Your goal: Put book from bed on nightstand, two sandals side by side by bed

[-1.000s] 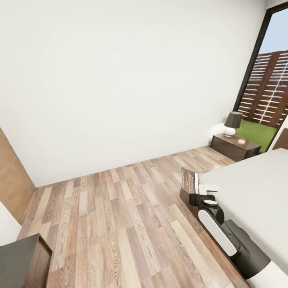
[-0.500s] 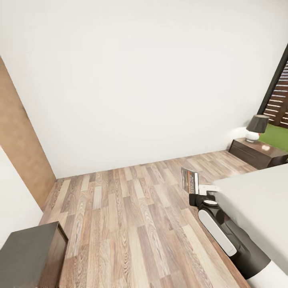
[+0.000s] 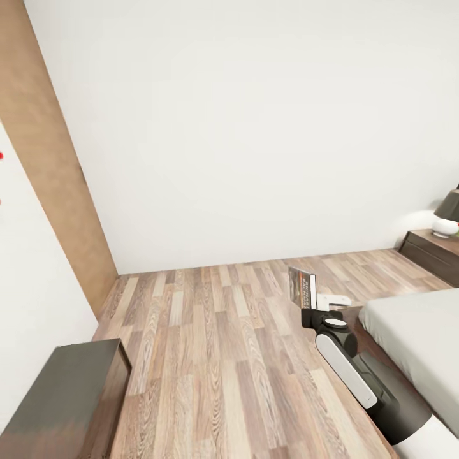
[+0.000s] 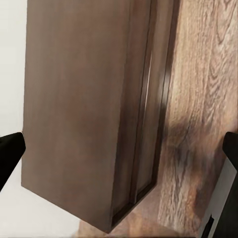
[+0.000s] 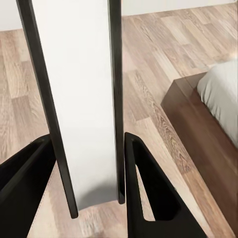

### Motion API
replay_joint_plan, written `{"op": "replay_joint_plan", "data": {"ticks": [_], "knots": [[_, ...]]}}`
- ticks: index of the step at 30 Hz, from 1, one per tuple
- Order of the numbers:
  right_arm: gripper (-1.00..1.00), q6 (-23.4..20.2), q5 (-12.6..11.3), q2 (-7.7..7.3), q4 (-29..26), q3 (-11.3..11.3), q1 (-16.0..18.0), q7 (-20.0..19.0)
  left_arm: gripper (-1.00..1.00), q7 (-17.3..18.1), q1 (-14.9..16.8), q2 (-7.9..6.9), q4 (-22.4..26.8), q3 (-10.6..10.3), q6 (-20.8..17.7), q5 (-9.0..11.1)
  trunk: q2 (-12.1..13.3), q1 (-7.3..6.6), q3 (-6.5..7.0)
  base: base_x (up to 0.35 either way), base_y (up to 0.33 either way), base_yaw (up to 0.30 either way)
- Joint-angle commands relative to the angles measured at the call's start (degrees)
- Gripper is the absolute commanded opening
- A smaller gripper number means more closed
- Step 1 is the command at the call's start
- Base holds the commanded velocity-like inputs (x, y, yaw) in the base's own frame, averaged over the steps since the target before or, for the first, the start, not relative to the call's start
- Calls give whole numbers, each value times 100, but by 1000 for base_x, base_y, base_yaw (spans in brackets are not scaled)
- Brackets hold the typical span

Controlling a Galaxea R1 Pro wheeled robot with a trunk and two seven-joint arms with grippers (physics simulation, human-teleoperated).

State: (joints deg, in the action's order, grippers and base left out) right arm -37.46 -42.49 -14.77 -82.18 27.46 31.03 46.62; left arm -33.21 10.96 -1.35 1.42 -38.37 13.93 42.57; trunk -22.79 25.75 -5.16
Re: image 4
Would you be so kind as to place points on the bench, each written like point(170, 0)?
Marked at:
point(97, 79)

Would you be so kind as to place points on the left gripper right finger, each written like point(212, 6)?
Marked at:
point(230, 148)

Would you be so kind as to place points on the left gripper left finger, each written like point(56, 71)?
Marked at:
point(12, 148)

